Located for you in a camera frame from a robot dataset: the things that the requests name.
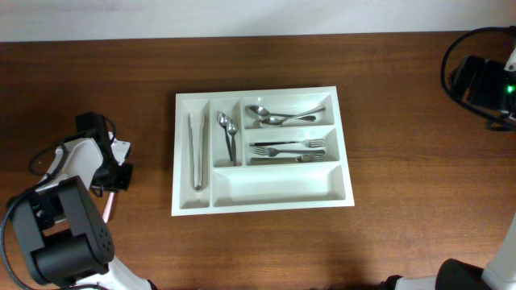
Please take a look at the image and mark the white plastic knife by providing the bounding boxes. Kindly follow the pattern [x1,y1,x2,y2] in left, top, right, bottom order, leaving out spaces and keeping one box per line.
[102,192,115,223]

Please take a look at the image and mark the steel fork horizontal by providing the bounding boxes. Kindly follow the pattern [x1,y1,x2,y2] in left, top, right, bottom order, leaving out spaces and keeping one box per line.
[248,139,327,148]

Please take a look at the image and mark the long steel tongs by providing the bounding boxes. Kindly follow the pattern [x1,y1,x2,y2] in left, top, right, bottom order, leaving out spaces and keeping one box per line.
[189,113,206,192]

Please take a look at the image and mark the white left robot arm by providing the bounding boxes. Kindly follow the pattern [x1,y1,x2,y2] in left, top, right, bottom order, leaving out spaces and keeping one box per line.
[1,138,155,290]

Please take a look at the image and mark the steel fork slanted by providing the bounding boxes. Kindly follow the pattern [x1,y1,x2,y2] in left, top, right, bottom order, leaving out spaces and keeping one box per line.
[250,147,326,157]

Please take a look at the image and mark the steel tablespoon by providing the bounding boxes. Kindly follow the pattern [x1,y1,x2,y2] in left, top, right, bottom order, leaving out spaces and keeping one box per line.
[259,106,326,127]
[244,104,318,122]

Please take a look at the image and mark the small steel teaspoon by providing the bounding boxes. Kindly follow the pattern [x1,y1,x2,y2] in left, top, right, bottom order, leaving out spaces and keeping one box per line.
[227,120,238,166]
[218,112,233,161]

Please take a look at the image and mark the steel fork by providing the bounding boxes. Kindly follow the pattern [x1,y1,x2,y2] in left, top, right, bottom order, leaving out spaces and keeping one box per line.
[250,154,325,164]

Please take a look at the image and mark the white cutlery tray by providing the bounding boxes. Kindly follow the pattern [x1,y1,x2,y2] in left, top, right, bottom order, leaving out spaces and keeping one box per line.
[171,86,354,216]

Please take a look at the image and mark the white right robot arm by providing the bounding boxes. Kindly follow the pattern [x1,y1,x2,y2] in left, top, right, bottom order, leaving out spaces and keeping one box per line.
[379,26,515,290]

